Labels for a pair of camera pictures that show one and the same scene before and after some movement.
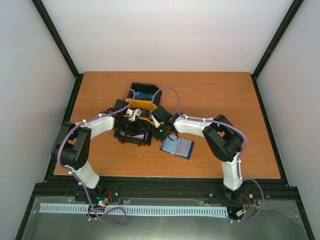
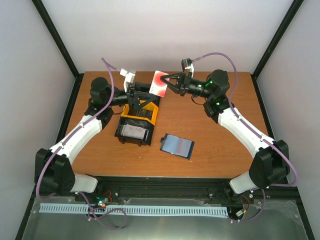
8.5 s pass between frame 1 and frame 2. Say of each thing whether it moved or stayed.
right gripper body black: moved
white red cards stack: stayed
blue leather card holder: stayed
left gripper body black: moved
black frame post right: stayed
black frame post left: stayed
